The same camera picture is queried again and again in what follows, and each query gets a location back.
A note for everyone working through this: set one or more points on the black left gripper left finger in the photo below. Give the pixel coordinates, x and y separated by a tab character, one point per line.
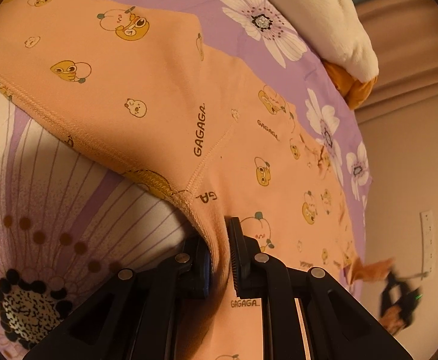
135	314

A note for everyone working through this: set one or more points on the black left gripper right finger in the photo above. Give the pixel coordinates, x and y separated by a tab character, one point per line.
305	314

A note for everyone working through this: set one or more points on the orange duck print garment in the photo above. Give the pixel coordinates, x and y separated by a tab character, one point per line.
136	89

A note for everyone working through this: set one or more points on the purple floral bed sheet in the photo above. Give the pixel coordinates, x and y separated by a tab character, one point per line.
67	223

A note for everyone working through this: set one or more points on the pink window curtain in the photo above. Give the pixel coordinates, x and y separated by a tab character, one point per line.
404	35

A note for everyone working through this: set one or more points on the white plush goose toy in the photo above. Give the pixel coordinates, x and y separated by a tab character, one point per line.
333	29

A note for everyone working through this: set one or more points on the white wall socket strip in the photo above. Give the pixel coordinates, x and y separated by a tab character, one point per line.
428	244

